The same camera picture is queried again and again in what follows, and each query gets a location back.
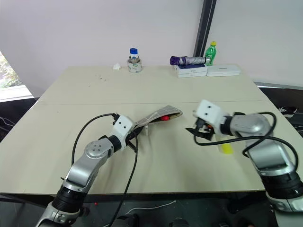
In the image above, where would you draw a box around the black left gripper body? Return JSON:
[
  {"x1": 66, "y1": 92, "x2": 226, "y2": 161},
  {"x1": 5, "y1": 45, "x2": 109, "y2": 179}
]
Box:
[{"x1": 126, "y1": 132, "x2": 137, "y2": 145}]

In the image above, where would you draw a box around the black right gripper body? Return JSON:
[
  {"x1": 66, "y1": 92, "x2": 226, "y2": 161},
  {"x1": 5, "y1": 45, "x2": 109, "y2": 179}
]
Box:
[{"x1": 195, "y1": 118, "x2": 217, "y2": 139}]

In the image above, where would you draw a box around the grid pattern zip pouch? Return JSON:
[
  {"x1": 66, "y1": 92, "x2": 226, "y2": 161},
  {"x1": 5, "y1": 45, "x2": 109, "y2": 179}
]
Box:
[{"x1": 134, "y1": 105, "x2": 184, "y2": 137}]

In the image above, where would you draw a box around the yellow highlighter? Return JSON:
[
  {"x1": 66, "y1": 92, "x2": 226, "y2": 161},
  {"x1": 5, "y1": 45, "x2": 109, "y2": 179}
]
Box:
[{"x1": 217, "y1": 135, "x2": 234, "y2": 155}]

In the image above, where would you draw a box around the white flat box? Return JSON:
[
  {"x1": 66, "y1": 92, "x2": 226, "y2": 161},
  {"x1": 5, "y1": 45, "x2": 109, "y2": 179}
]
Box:
[
  {"x1": 174, "y1": 62, "x2": 208, "y2": 74},
  {"x1": 177, "y1": 70, "x2": 209, "y2": 79}
]

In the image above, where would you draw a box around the white long case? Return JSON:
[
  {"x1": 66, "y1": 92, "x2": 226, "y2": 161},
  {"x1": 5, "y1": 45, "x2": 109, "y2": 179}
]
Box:
[{"x1": 206, "y1": 64, "x2": 241, "y2": 78}]

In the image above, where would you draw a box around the white tape roll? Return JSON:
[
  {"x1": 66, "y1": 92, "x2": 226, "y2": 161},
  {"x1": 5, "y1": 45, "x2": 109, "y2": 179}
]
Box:
[{"x1": 127, "y1": 58, "x2": 143, "y2": 73}]

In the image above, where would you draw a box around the folded purple grey umbrella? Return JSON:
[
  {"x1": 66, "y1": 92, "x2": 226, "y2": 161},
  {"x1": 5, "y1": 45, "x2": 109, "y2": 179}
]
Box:
[{"x1": 169, "y1": 55, "x2": 207, "y2": 66}]

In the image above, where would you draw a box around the green bottle with yellow cap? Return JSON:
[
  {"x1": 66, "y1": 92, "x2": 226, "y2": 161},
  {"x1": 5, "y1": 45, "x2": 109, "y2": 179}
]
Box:
[{"x1": 205, "y1": 41, "x2": 217, "y2": 66}]

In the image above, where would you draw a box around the small bottle with blue cap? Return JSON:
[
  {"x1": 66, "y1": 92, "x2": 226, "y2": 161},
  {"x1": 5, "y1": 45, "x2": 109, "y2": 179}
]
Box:
[{"x1": 129, "y1": 48, "x2": 139, "y2": 63}]

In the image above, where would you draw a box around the black white shoe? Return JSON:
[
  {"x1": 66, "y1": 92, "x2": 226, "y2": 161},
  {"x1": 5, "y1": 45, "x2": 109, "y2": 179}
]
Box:
[{"x1": 278, "y1": 106, "x2": 298, "y2": 118}]

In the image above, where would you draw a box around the black vertical pillar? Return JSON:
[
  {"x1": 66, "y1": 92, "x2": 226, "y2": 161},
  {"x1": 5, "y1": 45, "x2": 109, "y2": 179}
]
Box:
[{"x1": 193, "y1": 0, "x2": 217, "y2": 59}]

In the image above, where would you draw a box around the window with white sill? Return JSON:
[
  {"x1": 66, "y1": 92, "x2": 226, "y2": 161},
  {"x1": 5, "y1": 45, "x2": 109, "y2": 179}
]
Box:
[{"x1": 0, "y1": 50, "x2": 34, "y2": 103}]

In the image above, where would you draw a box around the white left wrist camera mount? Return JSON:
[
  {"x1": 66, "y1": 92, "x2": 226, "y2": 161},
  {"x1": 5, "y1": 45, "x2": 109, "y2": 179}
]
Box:
[{"x1": 111, "y1": 115, "x2": 134, "y2": 152}]

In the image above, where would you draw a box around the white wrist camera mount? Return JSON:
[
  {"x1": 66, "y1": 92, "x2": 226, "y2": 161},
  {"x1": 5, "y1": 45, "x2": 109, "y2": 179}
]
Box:
[
  {"x1": 111, "y1": 115, "x2": 134, "y2": 152},
  {"x1": 193, "y1": 99, "x2": 229, "y2": 136}
]

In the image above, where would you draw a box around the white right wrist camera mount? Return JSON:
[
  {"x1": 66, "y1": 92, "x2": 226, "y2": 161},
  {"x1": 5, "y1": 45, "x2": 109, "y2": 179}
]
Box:
[{"x1": 193, "y1": 99, "x2": 229, "y2": 136}]

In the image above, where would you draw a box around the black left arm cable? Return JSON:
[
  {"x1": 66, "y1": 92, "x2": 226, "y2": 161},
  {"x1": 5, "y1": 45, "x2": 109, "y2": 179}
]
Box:
[
  {"x1": 71, "y1": 113, "x2": 120, "y2": 166},
  {"x1": 109, "y1": 133, "x2": 139, "y2": 227}
]

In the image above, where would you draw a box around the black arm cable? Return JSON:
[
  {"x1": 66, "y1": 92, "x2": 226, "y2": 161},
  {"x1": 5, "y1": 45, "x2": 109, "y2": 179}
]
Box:
[
  {"x1": 194, "y1": 111, "x2": 299, "y2": 171},
  {"x1": 71, "y1": 113, "x2": 120, "y2": 166},
  {"x1": 109, "y1": 133, "x2": 139, "y2": 227}
]

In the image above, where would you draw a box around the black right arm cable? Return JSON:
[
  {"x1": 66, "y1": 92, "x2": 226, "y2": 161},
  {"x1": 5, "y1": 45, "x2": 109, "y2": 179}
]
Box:
[{"x1": 194, "y1": 111, "x2": 299, "y2": 171}]

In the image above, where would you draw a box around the white cable on floor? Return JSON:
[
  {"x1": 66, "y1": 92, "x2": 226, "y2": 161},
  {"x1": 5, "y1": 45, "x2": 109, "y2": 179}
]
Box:
[{"x1": 125, "y1": 200, "x2": 177, "y2": 215}]

